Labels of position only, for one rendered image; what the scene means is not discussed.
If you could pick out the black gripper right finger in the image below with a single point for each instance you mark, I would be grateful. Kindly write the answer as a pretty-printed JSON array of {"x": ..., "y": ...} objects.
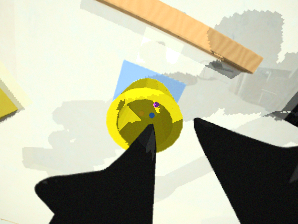
[{"x": 258, "y": 178}]

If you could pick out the yellow block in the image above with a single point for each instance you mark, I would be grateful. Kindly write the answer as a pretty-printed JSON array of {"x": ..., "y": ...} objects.
[{"x": 6, "y": 105}]

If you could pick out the tan wooden bar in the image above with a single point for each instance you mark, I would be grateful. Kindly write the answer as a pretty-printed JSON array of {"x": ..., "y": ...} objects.
[{"x": 190, "y": 31}]

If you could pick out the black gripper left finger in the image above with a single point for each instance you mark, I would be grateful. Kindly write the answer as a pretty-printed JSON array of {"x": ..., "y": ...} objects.
[{"x": 128, "y": 184}]

